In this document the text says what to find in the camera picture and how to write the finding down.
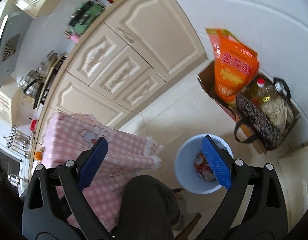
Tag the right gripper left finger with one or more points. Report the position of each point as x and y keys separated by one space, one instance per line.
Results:
x=54 y=205

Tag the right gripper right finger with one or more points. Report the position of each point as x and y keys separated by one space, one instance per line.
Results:
x=254 y=205

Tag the light blue trash bin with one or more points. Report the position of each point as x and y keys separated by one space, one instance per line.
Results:
x=184 y=169

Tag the lower kitchen cabinets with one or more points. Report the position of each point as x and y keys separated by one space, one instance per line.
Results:
x=131 y=54

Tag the pink checkered tablecloth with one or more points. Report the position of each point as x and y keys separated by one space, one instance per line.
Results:
x=67 y=136

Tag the hanging utensil rack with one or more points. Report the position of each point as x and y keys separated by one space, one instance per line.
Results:
x=18 y=142

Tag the dark patterned tote bag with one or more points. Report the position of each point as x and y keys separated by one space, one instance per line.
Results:
x=263 y=129

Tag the red container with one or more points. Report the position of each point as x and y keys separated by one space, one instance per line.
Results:
x=33 y=125

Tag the person's dark trouser leg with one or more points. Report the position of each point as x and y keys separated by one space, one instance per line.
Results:
x=149 y=210

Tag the cooking oil bottle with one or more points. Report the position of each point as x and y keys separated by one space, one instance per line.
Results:
x=268 y=99

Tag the left upper cabinet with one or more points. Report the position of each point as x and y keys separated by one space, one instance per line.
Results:
x=11 y=99

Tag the steel stock pot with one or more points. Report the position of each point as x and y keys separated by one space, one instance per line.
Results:
x=31 y=83

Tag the black gas stove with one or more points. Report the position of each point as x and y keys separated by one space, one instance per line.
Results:
x=45 y=88

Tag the steel wok pan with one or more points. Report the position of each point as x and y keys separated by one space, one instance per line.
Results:
x=45 y=66

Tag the cardboard box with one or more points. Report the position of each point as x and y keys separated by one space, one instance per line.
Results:
x=207 y=81

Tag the orange rice bag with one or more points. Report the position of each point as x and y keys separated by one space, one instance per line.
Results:
x=235 y=64

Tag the pink utensil holder cup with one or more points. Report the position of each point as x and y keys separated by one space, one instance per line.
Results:
x=74 y=37

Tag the range hood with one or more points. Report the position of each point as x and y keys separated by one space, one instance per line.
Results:
x=12 y=32

